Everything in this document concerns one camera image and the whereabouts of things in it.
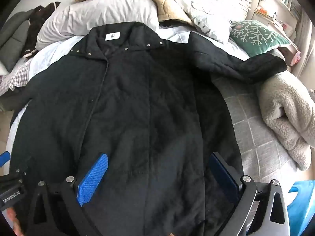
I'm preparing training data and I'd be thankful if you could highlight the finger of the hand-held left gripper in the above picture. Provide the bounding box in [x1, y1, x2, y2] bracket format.
[0, 152, 11, 169]

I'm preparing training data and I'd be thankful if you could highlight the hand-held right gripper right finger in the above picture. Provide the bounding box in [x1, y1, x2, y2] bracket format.
[209, 152, 291, 236]

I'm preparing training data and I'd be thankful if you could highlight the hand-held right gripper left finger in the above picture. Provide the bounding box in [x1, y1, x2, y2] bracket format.
[26, 153, 109, 236]

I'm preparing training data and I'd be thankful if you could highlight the black padded coat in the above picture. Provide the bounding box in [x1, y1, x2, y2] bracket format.
[10, 22, 288, 236]

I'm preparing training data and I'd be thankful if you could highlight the person's left hand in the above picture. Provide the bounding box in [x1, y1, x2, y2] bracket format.
[6, 208, 25, 236]

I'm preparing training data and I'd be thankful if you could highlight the grey checked bed cover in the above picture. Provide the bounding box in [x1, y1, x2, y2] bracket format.
[212, 76, 299, 185]

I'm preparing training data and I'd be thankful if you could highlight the checked cloth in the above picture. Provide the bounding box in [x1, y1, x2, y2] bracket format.
[0, 58, 34, 96]

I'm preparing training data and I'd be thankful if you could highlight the blue plastic stool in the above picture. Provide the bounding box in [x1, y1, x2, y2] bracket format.
[287, 180, 315, 232]

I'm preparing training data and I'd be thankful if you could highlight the beige fleece blanket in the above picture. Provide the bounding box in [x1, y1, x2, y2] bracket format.
[256, 72, 315, 171]

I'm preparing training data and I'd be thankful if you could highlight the pink bedside box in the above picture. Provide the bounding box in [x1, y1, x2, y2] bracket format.
[282, 45, 301, 66]

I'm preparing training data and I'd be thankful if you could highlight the green coral print cushion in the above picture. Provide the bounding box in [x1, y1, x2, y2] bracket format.
[229, 20, 291, 58]

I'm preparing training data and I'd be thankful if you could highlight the beige curtain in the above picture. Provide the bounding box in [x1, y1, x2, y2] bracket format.
[292, 10, 315, 79]

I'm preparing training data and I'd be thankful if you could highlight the grey patterned pillow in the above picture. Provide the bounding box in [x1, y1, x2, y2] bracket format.
[177, 0, 246, 45]

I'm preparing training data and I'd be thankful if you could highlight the white pillow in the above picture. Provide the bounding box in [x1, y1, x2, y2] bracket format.
[36, 0, 160, 51]

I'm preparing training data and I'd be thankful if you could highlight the stack of magazines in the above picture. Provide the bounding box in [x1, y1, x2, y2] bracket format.
[234, 0, 253, 12]

